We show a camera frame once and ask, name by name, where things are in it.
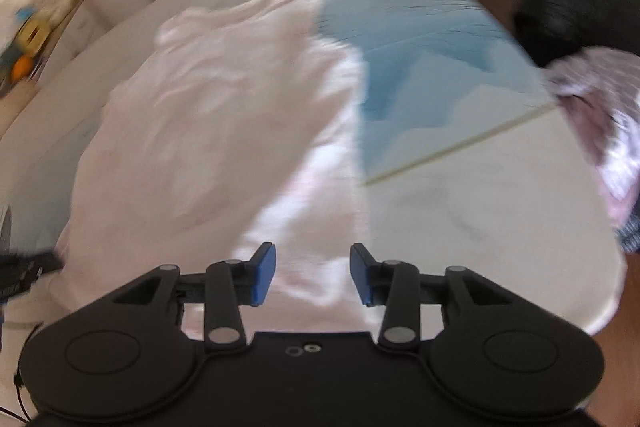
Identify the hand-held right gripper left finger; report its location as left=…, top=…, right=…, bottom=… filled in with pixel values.
left=114, top=242, right=277, bottom=354

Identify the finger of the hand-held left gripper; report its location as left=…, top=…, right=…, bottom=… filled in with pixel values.
left=0, top=248, right=64, bottom=304

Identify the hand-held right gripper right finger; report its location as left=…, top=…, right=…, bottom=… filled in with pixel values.
left=349, top=242, right=513, bottom=353

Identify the pale pink white garment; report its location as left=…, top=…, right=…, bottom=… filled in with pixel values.
left=54, top=0, right=372, bottom=344

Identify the blue and white table mat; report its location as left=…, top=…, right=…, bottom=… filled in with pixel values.
left=311, top=0, right=559, bottom=186

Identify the yellow toy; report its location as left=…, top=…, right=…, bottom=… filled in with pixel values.
left=17, top=20, right=52, bottom=54

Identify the pink floral cloth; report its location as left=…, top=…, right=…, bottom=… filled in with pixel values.
left=542, top=46, right=640, bottom=254

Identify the black rounded chair back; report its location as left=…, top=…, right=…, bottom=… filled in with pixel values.
left=512, top=0, right=640, bottom=68

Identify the black cable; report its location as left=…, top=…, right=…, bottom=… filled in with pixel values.
left=13, top=321, right=43, bottom=424

